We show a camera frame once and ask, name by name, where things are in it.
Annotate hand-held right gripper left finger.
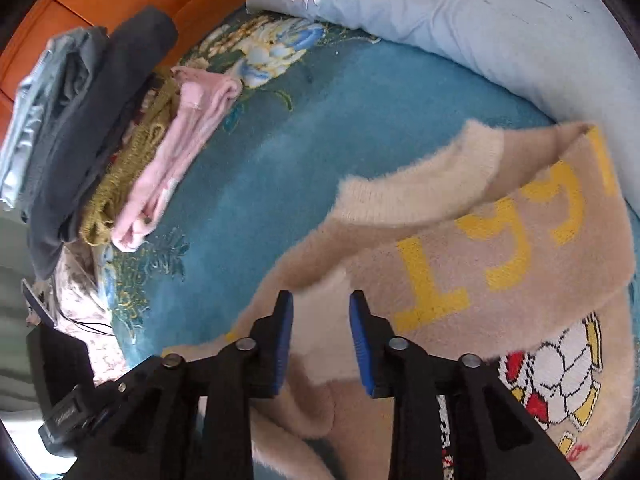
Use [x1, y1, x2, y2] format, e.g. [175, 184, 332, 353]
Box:
[64, 290, 294, 480]

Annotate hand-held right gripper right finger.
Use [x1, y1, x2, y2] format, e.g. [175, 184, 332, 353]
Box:
[348, 289, 582, 480]

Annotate beige sweater with yellow print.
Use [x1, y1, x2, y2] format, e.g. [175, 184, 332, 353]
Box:
[160, 120, 637, 480]

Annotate teal floral blanket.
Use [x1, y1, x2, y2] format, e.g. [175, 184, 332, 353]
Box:
[95, 10, 562, 461]

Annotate white floral bed sheet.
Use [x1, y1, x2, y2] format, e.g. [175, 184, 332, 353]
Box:
[30, 244, 132, 387]

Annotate black bag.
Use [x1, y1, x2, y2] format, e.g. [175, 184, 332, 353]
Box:
[26, 327, 95, 402]

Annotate black electronic box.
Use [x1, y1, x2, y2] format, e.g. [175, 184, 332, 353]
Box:
[38, 386, 103, 457]

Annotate olive knit garment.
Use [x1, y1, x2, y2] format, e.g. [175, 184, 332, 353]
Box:
[79, 67, 182, 249]

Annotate pink fleece garment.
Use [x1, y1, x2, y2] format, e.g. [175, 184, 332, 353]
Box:
[110, 65, 245, 254]

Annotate dark grey garment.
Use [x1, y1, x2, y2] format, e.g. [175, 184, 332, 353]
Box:
[22, 7, 179, 282]

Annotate light blue jeans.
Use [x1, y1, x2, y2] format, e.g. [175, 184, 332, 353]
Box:
[0, 27, 109, 212]

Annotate light blue flowered quilt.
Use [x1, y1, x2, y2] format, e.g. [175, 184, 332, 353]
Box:
[245, 0, 640, 221]

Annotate thin black cable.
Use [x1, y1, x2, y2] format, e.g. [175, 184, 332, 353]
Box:
[52, 309, 114, 337]

